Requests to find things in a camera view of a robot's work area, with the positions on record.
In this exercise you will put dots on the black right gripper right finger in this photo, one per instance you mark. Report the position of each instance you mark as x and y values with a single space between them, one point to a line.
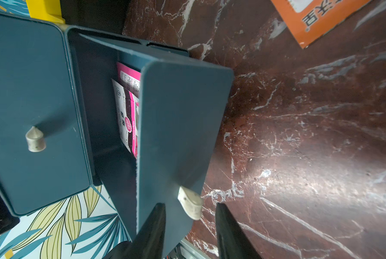
232 243

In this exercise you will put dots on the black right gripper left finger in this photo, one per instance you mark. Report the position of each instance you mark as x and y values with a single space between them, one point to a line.
149 241

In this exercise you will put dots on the cream drawer knob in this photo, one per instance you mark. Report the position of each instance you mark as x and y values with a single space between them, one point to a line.
35 140
191 203

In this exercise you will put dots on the teal drawer cabinet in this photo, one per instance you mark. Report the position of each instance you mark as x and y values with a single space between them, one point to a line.
59 131

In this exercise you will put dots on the orange seed bag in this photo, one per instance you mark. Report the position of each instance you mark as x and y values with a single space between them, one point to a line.
309 20

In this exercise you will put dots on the teal top drawer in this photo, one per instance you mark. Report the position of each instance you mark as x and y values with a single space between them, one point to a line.
36 89

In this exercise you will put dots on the teal drawer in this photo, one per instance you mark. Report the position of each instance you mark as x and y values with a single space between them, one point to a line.
182 102
36 89

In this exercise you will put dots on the white pink seed bag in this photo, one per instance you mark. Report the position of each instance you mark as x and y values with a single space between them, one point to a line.
127 109

